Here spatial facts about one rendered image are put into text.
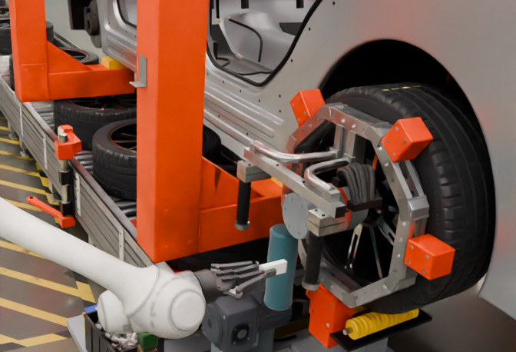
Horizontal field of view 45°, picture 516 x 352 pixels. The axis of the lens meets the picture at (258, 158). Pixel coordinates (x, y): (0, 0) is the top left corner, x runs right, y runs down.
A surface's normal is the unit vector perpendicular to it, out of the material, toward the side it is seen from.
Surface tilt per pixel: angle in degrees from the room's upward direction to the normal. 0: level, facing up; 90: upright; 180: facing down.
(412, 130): 35
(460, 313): 0
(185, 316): 67
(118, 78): 90
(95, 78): 90
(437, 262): 90
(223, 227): 90
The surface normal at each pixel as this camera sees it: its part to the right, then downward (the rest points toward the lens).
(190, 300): 0.61, 0.02
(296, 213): -0.85, 0.14
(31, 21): 0.52, 0.34
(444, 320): 0.07, -0.93
